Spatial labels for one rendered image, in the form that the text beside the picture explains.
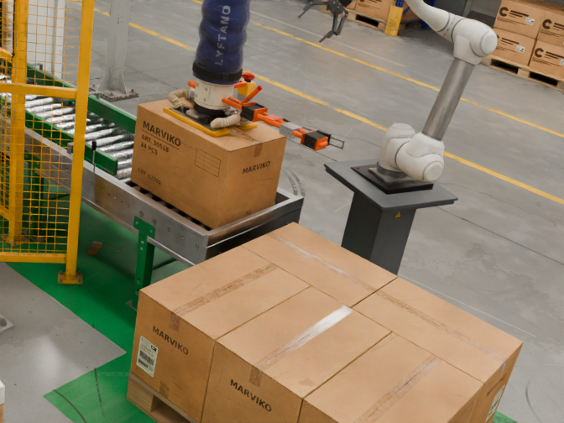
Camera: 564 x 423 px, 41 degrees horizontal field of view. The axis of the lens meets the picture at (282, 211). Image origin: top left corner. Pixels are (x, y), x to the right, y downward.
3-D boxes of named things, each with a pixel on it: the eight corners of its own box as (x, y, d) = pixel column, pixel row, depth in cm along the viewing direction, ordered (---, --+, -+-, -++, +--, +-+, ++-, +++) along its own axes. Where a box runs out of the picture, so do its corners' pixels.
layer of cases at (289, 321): (129, 371, 305) (138, 289, 288) (279, 290, 380) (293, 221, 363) (374, 555, 247) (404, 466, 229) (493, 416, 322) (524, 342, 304)
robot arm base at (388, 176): (392, 165, 391) (394, 155, 388) (416, 182, 373) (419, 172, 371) (362, 167, 383) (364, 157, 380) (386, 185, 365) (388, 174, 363)
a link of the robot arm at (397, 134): (399, 159, 384) (406, 118, 375) (418, 173, 369) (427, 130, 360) (371, 160, 377) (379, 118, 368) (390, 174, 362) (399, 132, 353)
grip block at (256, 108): (238, 116, 331) (240, 103, 329) (253, 113, 339) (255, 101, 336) (252, 122, 327) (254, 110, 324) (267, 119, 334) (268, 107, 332)
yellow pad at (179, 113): (162, 111, 348) (164, 101, 346) (178, 108, 356) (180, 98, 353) (213, 138, 331) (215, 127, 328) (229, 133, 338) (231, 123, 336)
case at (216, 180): (129, 180, 369) (137, 104, 351) (188, 164, 398) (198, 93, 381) (216, 232, 338) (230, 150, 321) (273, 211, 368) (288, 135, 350)
